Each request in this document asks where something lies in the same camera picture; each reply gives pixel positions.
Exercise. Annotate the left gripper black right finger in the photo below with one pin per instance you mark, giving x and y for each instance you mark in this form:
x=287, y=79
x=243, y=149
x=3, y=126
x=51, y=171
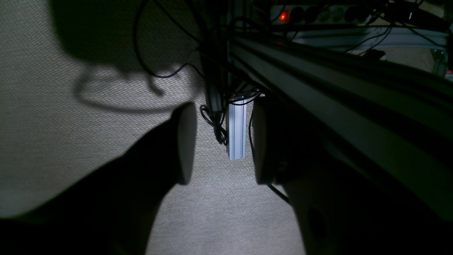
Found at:
x=339, y=210

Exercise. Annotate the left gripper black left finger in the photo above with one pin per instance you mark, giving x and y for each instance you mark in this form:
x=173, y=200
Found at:
x=111, y=211

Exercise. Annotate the aluminium table leg profile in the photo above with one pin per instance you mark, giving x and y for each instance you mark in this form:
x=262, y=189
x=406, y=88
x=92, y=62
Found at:
x=236, y=128

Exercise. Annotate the white power strip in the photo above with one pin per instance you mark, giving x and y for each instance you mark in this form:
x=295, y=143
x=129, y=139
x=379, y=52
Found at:
x=329, y=14

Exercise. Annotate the aluminium frame rail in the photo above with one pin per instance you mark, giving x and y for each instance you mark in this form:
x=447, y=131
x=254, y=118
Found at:
x=390, y=122

